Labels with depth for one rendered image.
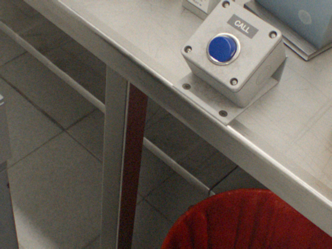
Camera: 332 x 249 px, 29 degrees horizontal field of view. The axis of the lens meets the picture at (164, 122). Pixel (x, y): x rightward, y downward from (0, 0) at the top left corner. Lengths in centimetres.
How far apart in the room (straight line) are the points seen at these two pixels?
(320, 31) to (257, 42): 12
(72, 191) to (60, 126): 22
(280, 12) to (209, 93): 14
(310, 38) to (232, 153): 16
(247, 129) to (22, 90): 127
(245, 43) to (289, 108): 9
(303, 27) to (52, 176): 105
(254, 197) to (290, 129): 50
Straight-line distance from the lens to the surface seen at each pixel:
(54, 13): 74
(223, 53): 58
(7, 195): 62
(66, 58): 153
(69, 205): 159
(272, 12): 73
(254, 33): 59
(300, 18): 70
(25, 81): 186
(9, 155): 57
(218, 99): 63
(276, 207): 113
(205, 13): 71
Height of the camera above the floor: 133
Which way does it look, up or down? 49 degrees down
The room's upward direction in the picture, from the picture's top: 8 degrees clockwise
